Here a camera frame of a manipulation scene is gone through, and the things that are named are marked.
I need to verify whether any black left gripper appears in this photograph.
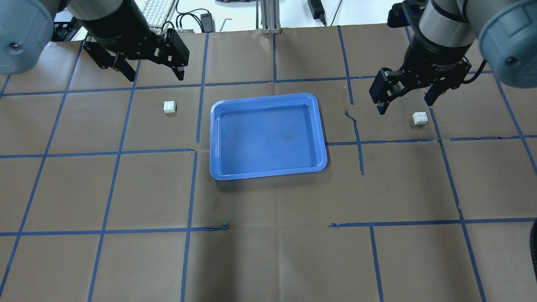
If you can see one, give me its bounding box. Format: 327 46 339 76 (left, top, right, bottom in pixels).
79 0 190 82

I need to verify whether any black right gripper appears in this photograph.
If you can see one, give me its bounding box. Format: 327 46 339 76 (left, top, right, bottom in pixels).
369 36 472 115

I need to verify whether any white block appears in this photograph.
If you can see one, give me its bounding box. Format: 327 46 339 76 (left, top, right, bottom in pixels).
412 112 428 126
163 101 177 114

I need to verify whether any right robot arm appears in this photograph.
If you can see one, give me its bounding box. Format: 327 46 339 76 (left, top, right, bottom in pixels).
369 0 537 115

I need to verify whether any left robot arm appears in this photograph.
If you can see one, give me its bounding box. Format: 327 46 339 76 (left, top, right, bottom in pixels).
0 0 190 82

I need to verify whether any blue plastic tray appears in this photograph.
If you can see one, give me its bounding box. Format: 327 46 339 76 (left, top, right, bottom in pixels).
209 93 328 180

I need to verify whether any white keyboard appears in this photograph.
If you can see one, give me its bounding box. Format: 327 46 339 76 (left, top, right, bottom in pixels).
141 0 176 30

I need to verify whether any black power adapter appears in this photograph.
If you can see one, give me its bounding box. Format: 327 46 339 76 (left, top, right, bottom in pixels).
307 0 326 23

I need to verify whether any brown paper table cover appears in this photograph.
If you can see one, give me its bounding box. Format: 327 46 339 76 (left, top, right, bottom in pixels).
1 24 536 302

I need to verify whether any aluminium frame post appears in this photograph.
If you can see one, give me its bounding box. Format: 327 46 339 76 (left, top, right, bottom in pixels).
260 0 282 34

